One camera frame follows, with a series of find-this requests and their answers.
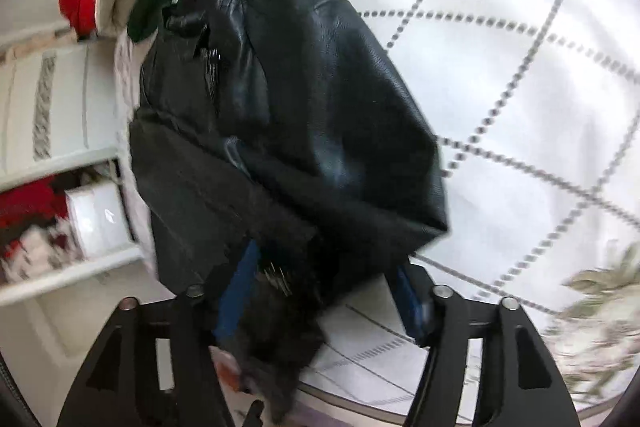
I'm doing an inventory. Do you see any black leather jacket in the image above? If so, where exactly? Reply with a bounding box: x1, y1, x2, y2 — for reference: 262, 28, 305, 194
129, 0, 448, 421

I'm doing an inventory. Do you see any white wardrobe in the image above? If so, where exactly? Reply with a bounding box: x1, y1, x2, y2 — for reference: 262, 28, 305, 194
1, 29, 118, 191

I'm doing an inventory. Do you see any white shelf cabinet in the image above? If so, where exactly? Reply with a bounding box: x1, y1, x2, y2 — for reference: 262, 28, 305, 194
1, 147, 144, 307

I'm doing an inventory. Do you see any white quilted floral mat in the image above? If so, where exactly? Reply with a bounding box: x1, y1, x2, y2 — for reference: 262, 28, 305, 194
114, 0, 640, 421

